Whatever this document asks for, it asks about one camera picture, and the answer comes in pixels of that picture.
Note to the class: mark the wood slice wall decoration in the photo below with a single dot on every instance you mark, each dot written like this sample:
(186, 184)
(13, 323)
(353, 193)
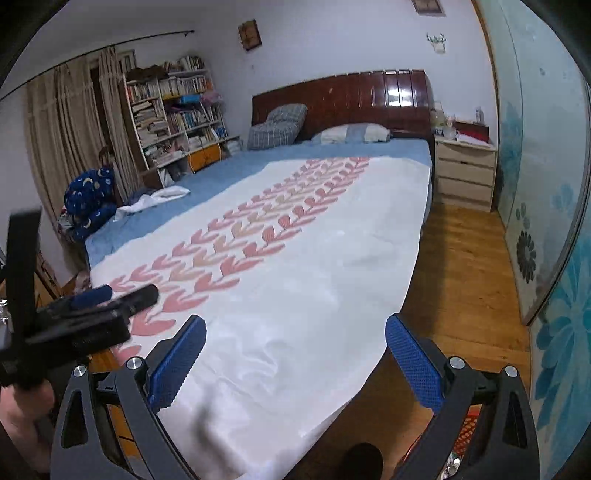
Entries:
(250, 34)

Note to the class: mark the framed wall picture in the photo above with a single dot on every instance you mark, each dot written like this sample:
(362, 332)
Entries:
(428, 5)

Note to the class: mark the white cloth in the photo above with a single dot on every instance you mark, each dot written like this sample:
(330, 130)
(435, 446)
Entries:
(157, 196)

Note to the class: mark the bed with white patterned cover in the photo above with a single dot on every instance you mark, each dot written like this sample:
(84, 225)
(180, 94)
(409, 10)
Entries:
(300, 323)

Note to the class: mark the red plastic basket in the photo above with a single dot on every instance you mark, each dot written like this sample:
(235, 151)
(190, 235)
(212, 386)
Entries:
(468, 434)

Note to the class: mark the navy star-print garment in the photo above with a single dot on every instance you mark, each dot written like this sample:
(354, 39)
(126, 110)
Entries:
(90, 198)

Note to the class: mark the dark folded clothes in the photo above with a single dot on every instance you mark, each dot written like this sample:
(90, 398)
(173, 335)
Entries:
(145, 74)

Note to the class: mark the black curtain rod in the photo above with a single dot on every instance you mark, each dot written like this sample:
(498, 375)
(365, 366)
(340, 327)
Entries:
(120, 45)

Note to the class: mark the beige curtain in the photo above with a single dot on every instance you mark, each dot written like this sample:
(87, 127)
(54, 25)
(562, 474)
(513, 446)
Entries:
(62, 138)
(115, 124)

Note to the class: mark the light wooden nightstand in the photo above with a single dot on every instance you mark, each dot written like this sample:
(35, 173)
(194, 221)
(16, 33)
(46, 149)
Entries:
(464, 177)

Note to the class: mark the floral wardrobe sliding door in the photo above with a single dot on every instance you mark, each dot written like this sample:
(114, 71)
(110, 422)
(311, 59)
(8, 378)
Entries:
(570, 346)
(526, 138)

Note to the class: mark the person's dark slipper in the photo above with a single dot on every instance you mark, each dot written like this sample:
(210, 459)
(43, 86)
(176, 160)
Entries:
(362, 461)

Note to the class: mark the dark wooden chair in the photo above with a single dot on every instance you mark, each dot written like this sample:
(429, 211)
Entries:
(106, 154)

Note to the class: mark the white and blue pillow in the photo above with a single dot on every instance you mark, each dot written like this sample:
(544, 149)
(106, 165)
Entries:
(351, 133)

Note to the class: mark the dark wooden headboard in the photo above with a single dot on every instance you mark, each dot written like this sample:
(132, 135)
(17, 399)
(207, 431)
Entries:
(360, 97)

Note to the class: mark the red box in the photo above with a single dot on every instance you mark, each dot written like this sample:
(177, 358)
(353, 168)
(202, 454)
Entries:
(472, 132)

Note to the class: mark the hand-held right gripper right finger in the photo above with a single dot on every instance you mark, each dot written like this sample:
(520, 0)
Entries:
(413, 364)

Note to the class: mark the small clear bottle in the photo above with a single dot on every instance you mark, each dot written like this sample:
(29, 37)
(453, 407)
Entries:
(479, 115)

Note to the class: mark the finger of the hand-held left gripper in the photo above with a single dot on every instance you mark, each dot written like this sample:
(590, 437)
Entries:
(138, 297)
(92, 295)

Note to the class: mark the white mug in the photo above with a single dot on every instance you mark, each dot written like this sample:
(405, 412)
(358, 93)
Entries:
(449, 133)

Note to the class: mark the pink cloth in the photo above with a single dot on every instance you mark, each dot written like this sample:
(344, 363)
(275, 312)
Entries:
(211, 97)

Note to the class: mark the rows of books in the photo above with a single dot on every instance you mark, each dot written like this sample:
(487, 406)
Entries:
(145, 122)

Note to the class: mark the orange storage box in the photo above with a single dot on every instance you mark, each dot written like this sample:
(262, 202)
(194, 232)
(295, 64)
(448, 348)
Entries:
(204, 158)

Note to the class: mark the white bookshelf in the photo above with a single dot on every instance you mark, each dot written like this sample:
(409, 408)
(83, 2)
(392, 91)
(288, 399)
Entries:
(162, 108)

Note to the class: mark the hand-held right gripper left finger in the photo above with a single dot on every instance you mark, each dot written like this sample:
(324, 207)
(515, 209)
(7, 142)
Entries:
(178, 355)

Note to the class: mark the person's left hand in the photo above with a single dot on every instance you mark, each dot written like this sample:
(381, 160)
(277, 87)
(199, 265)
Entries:
(23, 415)

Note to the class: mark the grey plaid pillow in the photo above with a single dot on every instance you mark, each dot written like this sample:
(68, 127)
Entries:
(277, 127)

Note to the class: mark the deer head wall hook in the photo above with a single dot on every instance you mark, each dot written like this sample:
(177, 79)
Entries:
(436, 41)

